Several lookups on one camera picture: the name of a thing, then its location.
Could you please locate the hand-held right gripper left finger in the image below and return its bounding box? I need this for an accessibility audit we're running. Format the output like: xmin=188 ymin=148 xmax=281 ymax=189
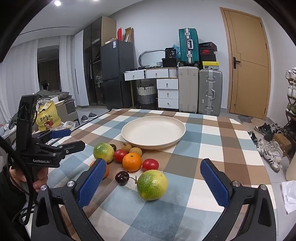
xmin=31 ymin=159 xmax=108 ymax=241

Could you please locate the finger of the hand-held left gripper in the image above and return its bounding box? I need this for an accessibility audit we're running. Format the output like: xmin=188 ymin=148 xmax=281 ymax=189
xmin=37 ymin=140 xmax=86 ymax=160
xmin=32 ymin=128 xmax=72 ymax=145

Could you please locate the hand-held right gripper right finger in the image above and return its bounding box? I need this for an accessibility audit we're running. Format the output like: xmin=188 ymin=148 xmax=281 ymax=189
xmin=199 ymin=158 xmax=277 ymax=241

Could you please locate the orange mandarin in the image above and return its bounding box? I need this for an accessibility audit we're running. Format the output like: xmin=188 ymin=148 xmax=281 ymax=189
xmin=90 ymin=161 xmax=110 ymax=179
xmin=122 ymin=152 xmax=142 ymax=172

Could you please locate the green yellow round fruit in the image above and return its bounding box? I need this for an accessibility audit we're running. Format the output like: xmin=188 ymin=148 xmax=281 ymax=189
xmin=93 ymin=143 xmax=115 ymax=164
xmin=137 ymin=170 xmax=168 ymax=201

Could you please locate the red tomato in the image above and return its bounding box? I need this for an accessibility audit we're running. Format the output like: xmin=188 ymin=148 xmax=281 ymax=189
xmin=142 ymin=159 xmax=159 ymax=172
xmin=114 ymin=149 xmax=128 ymax=163

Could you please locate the cream round plate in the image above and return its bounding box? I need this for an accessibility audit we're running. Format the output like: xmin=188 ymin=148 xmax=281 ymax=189
xmin=121 ymin=116 xmax=186 ymax=150

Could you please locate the person's left forearm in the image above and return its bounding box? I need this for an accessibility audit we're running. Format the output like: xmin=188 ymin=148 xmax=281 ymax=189
xmin=0 ymin=167 xmax=34 ymax=241

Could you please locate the person's left hand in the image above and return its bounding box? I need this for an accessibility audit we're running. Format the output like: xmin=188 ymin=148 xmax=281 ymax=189
xmin=9 ymin=167 xmax=50 ymax=193

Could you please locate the yellow plastic bag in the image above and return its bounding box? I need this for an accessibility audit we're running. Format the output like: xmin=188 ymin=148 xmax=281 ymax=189
xmin=35 ymin=100 xmax=62 ymax=132

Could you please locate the pile of clothes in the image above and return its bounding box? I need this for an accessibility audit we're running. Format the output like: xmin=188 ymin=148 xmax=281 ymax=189
xmin=35 ymin=89 xmax=71 ymax=100

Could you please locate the checked tablecloth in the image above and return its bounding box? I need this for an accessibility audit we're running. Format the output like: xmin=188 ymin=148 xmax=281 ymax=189
xmin=24 ymin=108 xmax=280 ymax=241

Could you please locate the white curtain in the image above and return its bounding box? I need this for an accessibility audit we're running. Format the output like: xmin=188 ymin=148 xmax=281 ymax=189
xmin=0 ymin=35 xmax=77 ymax=126

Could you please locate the scattered sneakers pile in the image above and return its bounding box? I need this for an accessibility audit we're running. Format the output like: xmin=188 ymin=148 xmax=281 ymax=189
xmin=247 ymin=123 xmax=292 ymax=173

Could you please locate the white wardrobe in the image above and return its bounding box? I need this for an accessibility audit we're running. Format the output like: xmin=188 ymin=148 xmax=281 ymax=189
xmin=73 ymin=30 xmax=89 ymax=107

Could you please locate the dark glass cabinet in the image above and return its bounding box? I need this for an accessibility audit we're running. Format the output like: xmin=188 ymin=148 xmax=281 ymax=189
xmin=83 ymin=16 xmax=117 ymax=107

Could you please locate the white plastic bag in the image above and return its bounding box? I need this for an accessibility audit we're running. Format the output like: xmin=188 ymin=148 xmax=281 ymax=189
xmin=281 ymin=180 xmax=296 ymax=214

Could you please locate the brown cardboard box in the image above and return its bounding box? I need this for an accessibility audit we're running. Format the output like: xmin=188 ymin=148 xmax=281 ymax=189
xmin=272 ymin=133 xmax=292 ymax=151

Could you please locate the dark grey fridge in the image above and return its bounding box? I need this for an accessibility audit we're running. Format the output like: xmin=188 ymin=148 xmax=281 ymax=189
xmin=100 ymin=39 xmax=134 ymax=109

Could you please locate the grey aluminium suitcase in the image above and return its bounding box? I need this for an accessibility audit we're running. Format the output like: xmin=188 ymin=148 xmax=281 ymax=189
xmin=198 ymin=69 xmax=223 ymax=116

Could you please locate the woven laundry basket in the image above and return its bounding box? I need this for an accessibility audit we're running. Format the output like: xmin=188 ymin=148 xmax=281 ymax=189
xmin=137 ymin=85 xmax=157 ymax=105

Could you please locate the wooden shoe rack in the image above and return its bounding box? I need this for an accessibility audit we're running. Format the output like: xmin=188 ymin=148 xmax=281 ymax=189
xmin=283 ymin=67 xmax=296 ymax=163

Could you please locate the beige suitcase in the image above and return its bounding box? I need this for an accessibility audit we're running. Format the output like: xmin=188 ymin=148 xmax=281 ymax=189
xmin=178 ymin=66 xmax=200 ymax=113

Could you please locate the white drawer desk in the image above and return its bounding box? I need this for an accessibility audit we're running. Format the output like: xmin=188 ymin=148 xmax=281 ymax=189
xmin=124 ymin=67 xmax=179 ymax=110

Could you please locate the yellow black shoe box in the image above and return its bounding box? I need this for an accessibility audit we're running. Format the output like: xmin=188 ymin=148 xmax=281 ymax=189
xmin=202 ymin=61 xmax=220 ymax=70

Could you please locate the open cardboard box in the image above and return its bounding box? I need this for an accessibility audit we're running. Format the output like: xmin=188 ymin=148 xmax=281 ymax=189
xmin=125 ymin=27 xmax=134 ymax=43

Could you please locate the group of assorted shoes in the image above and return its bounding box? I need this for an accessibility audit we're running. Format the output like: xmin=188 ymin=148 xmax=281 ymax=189
xmin=285 ymin=67 xmax=296 ymax=116

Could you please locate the red black shoe box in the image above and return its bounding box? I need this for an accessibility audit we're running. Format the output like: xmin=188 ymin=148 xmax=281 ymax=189
xmin=199 ymin=49 xmax=216 ymax=62

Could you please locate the black plastic crate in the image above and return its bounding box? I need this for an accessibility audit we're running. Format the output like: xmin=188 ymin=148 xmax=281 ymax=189
xmin=161 ymin=58 xmax=178 ymax=68

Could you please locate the wooden door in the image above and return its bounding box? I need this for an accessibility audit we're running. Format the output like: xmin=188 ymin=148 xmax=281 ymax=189
xmin=220 ymin=7 xmax=271 ymax=120

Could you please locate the small black printed box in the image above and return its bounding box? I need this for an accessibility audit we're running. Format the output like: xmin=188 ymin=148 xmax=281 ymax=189
xmin=165 ymin=47 xmax=177 ymax=59

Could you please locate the teal suitcase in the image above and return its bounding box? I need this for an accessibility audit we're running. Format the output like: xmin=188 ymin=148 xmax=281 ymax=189
xmin=179 ymin=28 xmax=200 ymax=65

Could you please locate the black cable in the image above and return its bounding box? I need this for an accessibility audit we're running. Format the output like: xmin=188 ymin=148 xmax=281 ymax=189
xmin=0 ymin=137 xmax=35 ymax=224

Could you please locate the chrome arched mirror frame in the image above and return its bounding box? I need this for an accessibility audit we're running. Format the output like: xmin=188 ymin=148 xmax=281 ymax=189
xmin=138 ymin=49 xmax=165 ymax=67

